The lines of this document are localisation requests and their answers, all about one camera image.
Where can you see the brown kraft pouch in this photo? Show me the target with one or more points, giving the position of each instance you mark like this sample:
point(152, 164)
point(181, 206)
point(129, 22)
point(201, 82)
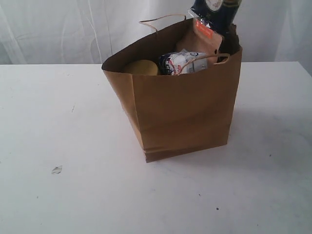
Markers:
point(200, 38)

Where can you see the small white blue milk carton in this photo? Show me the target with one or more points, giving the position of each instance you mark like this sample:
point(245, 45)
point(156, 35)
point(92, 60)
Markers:
point(183, 62)

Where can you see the torn clear plastic scrap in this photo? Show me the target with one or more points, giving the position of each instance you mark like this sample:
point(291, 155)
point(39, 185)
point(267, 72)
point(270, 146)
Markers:
point(57, 170)

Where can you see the glass nut jar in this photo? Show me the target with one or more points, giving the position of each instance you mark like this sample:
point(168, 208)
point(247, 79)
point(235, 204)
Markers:
point(142, 67)

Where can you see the brown paper shopping bag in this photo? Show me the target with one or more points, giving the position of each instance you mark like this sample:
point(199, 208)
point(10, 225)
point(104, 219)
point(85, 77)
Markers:
point(177, 114)

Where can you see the white backdrop curtain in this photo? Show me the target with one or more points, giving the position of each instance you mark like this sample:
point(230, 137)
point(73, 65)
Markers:
point(89, 31)

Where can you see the spaghetti pack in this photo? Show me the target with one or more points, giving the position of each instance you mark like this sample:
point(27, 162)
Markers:
point(217, 15)

